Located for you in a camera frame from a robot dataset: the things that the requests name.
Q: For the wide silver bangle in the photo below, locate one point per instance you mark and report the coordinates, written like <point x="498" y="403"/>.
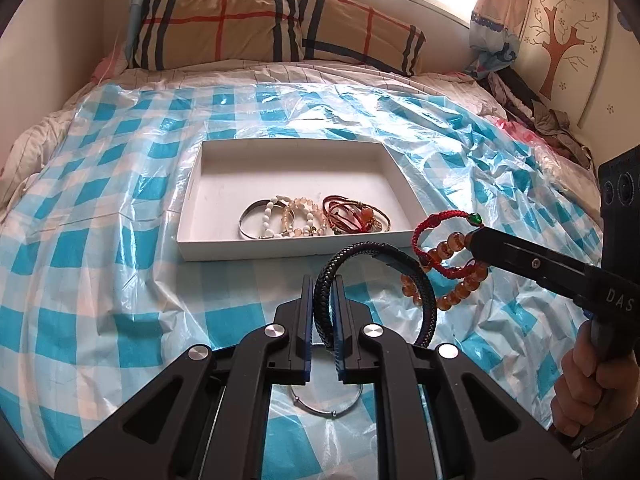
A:
<point x="242" y="223"/>

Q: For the pile of clothes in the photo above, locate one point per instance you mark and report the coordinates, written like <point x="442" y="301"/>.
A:
<point x="550" y="125"/>

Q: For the tree pattern headboard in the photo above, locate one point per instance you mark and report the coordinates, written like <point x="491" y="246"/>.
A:
<point x="560" y="50"/>

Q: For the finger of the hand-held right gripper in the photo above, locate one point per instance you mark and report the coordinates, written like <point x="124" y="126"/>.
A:
<point x="525" y="265"/>

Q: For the pink and blue curtain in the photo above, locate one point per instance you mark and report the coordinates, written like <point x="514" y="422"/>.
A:
<point x="500" y="20"/>

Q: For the person's right hand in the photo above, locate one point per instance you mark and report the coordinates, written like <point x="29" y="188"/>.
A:
<point x="580" y="390"/>

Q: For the blue checkered plastic sheet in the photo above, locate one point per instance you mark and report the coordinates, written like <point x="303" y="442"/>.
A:
<point x="125" y="285"/>

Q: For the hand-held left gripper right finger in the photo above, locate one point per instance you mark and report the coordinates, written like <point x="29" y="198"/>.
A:
<point x="341" y="330"/>

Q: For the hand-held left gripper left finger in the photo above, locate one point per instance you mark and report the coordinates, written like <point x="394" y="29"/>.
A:
<point x="307" y="330"/>

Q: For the white cardboard box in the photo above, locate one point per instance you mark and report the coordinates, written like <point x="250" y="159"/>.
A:
<point x="280" y="170"/>

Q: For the pink cloth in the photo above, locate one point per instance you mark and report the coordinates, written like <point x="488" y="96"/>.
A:
<point x="107" y="67"/>

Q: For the thin silver bangle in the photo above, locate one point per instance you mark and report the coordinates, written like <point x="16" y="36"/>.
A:
<point x="325" y="413"/>

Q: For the clear plastic bag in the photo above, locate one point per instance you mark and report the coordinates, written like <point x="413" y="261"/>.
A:
<point x="560" y="170"/>

